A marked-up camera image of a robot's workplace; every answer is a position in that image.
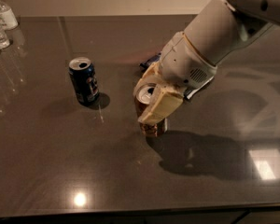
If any white hand sanitizer bottle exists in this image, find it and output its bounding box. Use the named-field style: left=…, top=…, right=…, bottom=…
left=0, top=0, right=19, bottom=30

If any blue pepsi can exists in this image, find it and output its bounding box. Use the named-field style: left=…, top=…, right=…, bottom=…
left=69, top=57, right=99, bottom=106

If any orange soda can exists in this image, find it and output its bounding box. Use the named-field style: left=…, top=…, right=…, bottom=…
left=133, top=83, right=169, bottom=138

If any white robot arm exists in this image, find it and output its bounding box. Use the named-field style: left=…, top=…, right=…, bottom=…
left=133, top=0, right=280, bottom=125

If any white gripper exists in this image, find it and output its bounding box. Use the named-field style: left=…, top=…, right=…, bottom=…
left=133, top=32, right=217, bottom=125

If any blue chip bag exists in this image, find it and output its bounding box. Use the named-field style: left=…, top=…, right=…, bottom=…
left=139, top=53, right=213, bottom=100

